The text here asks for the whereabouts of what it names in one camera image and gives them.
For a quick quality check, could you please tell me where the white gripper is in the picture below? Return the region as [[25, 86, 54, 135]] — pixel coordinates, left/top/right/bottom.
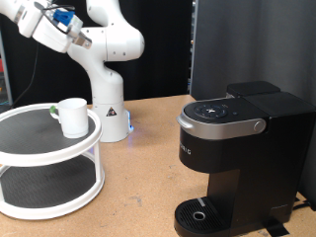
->
[[32, 9, 94, 54]]

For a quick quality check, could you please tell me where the black Keurig coffee machine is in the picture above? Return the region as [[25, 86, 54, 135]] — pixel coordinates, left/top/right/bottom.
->
[[173, 80, 316, 237]]

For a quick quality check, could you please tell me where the white mug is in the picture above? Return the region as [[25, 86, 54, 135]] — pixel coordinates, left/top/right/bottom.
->
[[48, 97, 89, 139]]

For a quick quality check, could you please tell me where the black curtain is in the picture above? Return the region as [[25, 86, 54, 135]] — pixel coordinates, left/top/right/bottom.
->
[[0, 0, 194, 107]]

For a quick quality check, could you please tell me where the white two-tier turntable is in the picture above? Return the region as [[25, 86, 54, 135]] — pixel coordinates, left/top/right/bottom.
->
[[0, 103, 106, 220]]

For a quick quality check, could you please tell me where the grey curtain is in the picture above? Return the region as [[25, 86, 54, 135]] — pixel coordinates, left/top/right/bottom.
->
[[191, 0, 316, 211]]

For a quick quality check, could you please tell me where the black tape strip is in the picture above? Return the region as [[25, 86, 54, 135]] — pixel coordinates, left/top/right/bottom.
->
[[263, 219, 290, 237]]

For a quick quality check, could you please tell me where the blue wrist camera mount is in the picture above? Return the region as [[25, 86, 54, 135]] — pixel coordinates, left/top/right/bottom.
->
[[52, 8, 76, 28]]

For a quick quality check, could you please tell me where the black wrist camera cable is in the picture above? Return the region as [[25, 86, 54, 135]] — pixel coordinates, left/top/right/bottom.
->
[[34, 1, 77, 35]]

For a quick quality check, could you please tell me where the hanging black cable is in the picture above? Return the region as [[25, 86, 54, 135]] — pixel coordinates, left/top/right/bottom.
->
[[7, 42, 40, 108]]

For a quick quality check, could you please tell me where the metal frame post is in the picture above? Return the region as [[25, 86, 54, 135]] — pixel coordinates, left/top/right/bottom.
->
[[189, 0, 199, 96]]

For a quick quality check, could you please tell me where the black power cord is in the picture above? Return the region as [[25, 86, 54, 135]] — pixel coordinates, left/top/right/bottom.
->
[[290, 197, 312, 211]]

